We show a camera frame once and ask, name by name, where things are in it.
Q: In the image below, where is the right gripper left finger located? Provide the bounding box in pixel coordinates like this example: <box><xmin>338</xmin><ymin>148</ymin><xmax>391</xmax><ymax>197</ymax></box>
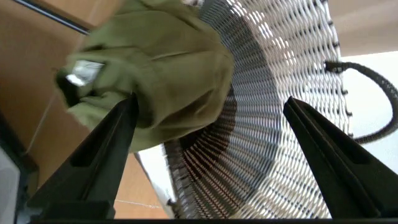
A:
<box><xmin>27</xmin><ymin>93</ymin><xmax>139</xmax><ymax>218</ymax></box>

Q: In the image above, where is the white laundry basket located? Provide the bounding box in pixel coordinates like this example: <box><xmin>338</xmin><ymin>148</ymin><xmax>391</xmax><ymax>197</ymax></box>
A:
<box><xmin>163</xmin><ymin>0</ymin><xmax>398</xmax><ymax>220</ymax></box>

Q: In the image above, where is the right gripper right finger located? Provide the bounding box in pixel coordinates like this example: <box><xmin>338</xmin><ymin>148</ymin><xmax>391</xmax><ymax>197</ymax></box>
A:
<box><xmin>282</xmin><ymin>96</ymin><xmax>398</xmax><ymax>218</ymax></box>

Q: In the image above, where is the green garment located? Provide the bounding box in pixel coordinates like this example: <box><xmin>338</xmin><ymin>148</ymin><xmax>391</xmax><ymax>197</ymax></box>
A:
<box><xmin>55</xmin><ymin>0</ymin><xmax>236</xmax><ymax>153</ymax></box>

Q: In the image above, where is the black clothes rack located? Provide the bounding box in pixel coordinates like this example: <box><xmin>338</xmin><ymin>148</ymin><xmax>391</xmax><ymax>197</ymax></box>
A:
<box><xmin>12</xmin><ymin>0</ymin><xmax>91</xmax><ymax>35</ymax></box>

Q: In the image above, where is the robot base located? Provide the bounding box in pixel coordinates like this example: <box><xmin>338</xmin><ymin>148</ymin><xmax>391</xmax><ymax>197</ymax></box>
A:
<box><xmin>0</xmin><ymin>108</ymin><xmax>40</xmax><ymax>224</ymax></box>

